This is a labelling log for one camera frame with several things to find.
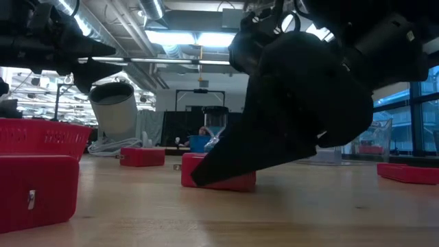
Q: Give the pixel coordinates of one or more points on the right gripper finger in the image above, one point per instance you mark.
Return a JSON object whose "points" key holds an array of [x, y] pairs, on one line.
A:
{"points": [[353, 120], [267, 130]]}

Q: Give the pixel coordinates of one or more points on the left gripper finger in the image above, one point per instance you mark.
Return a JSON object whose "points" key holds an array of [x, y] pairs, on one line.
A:
{"points": [[92, 73], [89, 49]]}

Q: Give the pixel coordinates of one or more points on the white sand hourglass black caps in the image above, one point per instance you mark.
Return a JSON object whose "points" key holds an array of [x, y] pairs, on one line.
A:
{"points": [[215, 109]]}

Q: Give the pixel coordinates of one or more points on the red plug adapter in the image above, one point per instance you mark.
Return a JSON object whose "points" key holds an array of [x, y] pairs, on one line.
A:
{"points": [[408, 174], [190, 163], [51, 192], [142, 157]]}

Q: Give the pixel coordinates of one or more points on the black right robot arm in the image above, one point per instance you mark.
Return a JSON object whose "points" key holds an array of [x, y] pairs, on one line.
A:
{"points": [[384, 34]]}

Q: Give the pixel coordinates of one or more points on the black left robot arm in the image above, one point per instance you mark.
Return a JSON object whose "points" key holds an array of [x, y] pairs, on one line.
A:
{"points": [[13, 44]]}

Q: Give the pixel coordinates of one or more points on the clear plastic bin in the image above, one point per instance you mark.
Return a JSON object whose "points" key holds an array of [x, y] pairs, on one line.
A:
{"points": [[380, 137]]}

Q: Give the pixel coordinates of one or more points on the dark framed window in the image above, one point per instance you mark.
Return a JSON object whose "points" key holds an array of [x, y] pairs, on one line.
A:
{"points": [[415, 116]]}

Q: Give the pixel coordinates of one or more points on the person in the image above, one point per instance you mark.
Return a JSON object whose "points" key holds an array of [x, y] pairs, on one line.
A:
{"points": [[202, 131]]}

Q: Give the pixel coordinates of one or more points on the LED light bar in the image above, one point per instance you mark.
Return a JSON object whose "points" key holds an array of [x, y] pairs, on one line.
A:
{"points": [[161, 60]]}

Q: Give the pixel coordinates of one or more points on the blue plastic basket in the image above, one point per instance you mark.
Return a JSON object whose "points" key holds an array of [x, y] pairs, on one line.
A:
{"points": [[198, 144]]}

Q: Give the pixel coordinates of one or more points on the grey cloth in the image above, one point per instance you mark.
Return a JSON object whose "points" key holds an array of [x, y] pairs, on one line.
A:
{"points": [[151, 125]]}

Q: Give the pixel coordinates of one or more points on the small grey hanging sign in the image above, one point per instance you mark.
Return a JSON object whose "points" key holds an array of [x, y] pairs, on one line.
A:
{"points": [[204, 83]]}

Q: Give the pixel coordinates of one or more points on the red plastic basket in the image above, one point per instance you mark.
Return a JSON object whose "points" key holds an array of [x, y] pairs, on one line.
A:
{"points": [[44, 137]]}

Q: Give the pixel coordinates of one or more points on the ceiling light panel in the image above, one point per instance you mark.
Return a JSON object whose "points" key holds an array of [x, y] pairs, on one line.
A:
{"points": [[192, 38]]}

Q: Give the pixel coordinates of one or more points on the black partition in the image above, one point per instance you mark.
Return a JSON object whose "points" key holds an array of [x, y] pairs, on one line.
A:
{"points": [[178, 127]]}

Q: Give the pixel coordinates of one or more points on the thin black frame stand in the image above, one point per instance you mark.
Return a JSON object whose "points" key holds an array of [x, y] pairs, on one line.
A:
{"points": [[56, 103]]}

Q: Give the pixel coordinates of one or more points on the round silver air duct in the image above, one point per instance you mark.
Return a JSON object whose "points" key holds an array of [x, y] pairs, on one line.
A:
{"points": [[152, 8]]}

